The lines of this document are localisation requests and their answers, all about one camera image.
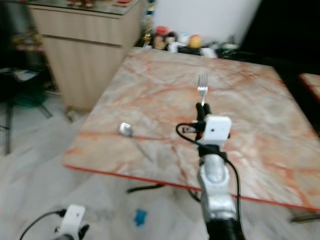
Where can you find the dark metal chair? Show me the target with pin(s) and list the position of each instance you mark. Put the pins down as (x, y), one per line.
(17, 77)

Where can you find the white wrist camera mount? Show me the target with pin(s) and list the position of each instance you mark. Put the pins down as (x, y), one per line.
(216, 130)
(72, 217)

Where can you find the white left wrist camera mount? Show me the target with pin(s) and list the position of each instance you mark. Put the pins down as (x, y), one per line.
(72, 217)

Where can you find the silver fork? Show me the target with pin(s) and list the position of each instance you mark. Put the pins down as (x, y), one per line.
(203, 90)

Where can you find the dark haired doll figurine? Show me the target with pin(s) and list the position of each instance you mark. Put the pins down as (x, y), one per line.
(171, 40)

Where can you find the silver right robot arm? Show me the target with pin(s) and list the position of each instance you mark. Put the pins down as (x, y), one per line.
(216, 185)

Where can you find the green basin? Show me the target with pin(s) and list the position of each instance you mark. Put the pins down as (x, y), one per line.
(30, 98)

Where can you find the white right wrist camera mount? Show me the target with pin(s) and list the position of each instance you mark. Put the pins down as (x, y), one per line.
(216, 130)

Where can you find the red capped figurine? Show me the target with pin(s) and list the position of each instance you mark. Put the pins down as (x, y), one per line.
(161, 31)

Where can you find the white cup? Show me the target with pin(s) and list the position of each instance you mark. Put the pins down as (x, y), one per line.
(184, 38)

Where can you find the small blue floor object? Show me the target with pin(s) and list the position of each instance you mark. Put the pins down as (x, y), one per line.
(140, 217)

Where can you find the silver spoon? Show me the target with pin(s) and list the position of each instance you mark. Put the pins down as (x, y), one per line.
(126, 129)

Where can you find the light wooden cabinet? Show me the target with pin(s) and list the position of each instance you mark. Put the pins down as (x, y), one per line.
(87, 55)

